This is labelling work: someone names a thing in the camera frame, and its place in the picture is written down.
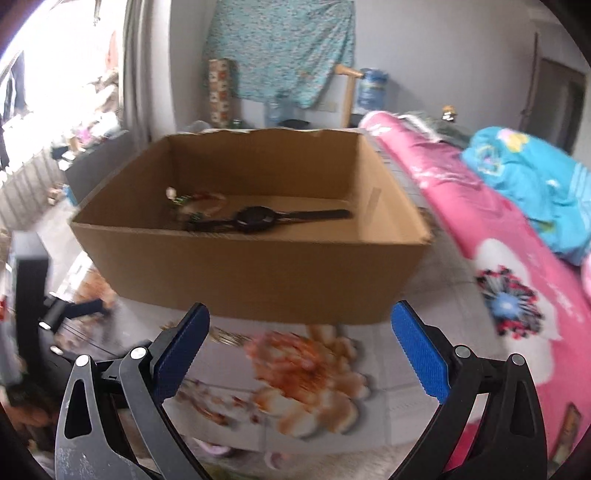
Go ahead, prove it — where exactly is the pink floral quilt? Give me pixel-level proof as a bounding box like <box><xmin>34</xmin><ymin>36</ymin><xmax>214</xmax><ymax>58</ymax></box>
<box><xmin>361</xmin><ymin>111</ymin><xmax>590</xmax><ymax>473</ymax></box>

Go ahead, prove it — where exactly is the small figurine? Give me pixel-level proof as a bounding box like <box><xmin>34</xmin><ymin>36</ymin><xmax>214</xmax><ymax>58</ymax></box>
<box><xmin>442</xmin><ymin>105</ymin><xmax>457</xmax><ymax>123</ymax></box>

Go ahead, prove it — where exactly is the floral bed sheet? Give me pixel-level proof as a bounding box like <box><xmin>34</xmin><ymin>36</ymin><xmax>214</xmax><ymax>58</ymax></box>
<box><xmin>41</xmin><ymin>124</ymin><xmax>505</xmax><ymax>458</ymax></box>

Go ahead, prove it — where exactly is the wooden chair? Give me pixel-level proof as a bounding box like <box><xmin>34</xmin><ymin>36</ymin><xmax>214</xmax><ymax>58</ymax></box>
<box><xmin>335</xmin><ymin>64</ymin><xmax>363</xmax><ymax>129</ymax></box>

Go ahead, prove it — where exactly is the blue cartoon blanket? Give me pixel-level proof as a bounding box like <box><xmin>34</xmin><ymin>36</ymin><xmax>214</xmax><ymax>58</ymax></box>
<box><xmin>461</xmin><ymin>127</ymin><xmax>590</xmax><ymax>266</ymax></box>

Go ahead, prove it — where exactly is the blue water bottle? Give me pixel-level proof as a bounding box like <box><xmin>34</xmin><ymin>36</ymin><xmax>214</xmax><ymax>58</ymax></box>
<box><xmin>358</xmin><ymin>68</ymin><xmax>389</xmax><ymax>111</ymax></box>

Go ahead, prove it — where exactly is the colourful glass bead bracelet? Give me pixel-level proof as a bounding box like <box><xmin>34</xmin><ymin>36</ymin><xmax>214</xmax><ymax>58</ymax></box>
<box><xmin>165</xmin><ymin>186</ymin><xmax>228</xmax><ymax>222</ymax></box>

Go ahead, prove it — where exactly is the dark pot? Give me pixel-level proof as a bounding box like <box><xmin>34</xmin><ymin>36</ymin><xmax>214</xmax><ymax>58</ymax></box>
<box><xmin>279</xmin><ymin>119</ymin><xmax>311</xmax><ymax>130</ymax></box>

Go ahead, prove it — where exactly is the black wristwatch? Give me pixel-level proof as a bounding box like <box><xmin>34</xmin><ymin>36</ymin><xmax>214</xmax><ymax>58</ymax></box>
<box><xmin>184</xmin><ymin>206</ymin><xmax>353</xmax><ymax>234</ymax></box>

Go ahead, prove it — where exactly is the brown cardboard box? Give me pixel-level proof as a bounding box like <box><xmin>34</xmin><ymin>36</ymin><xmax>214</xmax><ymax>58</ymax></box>
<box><xmin>71</xmin><ymin>129</ymin><xmax>433</xmax><ymax>324</ymax></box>

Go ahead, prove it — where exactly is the patterned roll tube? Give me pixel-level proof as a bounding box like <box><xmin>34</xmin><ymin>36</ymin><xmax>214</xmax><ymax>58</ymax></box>
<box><xmin>208</xmin><ymin>58</ymin><xmax>231</xmax><ymax>128</ymax></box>

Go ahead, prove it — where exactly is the grey curtain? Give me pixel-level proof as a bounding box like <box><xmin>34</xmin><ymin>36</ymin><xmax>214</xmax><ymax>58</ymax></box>
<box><xmin>119</xmin><ymin>1</ymin><xmax>150</xmax><ymax>149</ymax></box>

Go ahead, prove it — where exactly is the teal floral wall cloth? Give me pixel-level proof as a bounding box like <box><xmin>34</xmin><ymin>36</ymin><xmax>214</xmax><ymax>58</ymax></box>
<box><xmin>204</xmin><ymin>1</ymin><xmax>356</xmax><ymax>109</ymax></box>

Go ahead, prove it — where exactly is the dark grey cabinet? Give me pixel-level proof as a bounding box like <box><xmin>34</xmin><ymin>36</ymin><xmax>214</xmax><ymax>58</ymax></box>
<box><xmin>64</xmin><ymin>130</ymin><xmax>136</xmax><ymax>205</ymax></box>

